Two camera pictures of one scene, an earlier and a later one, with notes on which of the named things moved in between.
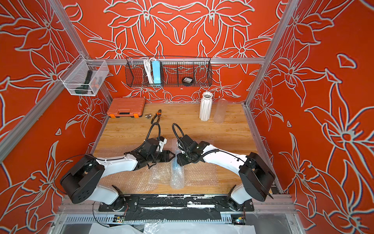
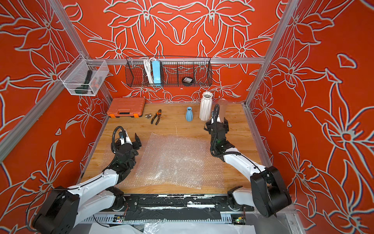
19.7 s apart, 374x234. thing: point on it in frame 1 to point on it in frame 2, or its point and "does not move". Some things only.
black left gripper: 166,156 to 137,143
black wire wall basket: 169,71 does not move
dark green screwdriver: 84,89 does not move
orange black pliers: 158,113 does not move
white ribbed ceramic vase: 206,106 does not move
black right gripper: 180,160 to 210,126
